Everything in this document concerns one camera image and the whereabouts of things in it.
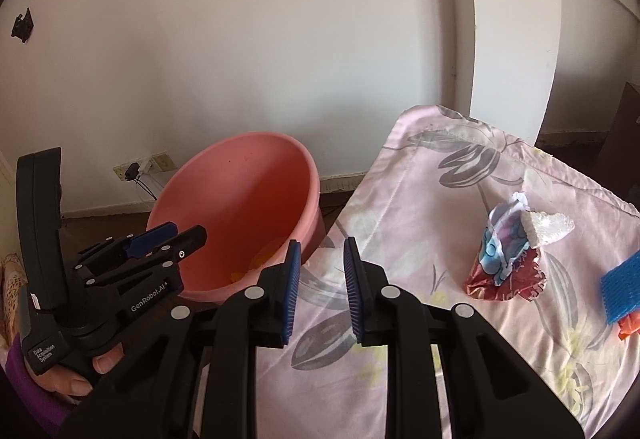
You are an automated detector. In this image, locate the floral red paper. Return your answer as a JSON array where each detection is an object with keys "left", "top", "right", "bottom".
[{"left": 464, "top": 192, "right": 547, "bottom": 301}]

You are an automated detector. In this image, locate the orange and clear wrapper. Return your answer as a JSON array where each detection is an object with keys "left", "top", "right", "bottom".
[{"left": 617, "top": 309, "right": 640, "bottom": 341}]

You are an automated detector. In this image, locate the blue foam fruit net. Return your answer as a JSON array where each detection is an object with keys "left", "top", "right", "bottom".
[{"left": 600, "top": 251, "right": 640, "bottom": 324}]

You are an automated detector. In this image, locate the purple sleeve forearm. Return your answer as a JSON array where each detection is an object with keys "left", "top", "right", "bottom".
[{"left": 4, "top": 335, "right": 72, "bottom": 436}]

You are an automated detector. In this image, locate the person's left hand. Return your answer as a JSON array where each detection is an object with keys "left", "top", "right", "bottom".
[{"left": 26, "top": 344, "right": 125, "bottom": 398}]

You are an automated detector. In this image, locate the pink plastic basin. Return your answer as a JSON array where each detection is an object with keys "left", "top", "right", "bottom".
[{"left": 148, "top": 131, "right": 326, "bottom": 303}]

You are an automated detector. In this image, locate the pink floral tablecloth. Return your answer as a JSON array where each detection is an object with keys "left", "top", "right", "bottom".
[{"left": 257, "top": 106, "right": 639, "bottom": 438}]

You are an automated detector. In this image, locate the dark wooden cabinet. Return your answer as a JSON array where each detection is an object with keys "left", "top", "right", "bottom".
[{"left": 597, "top": 82, "right": 640, "bottom": 198}]

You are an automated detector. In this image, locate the black plug with cable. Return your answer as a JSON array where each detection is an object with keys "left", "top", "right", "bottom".
[{"left": 124, "top": 162, "right": 157, "bottom": 200}]

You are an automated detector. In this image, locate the wall power outlet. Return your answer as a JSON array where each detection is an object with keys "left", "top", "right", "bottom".
[{"left": 113, "top": 152, "right": 177, "bottom": 181}]

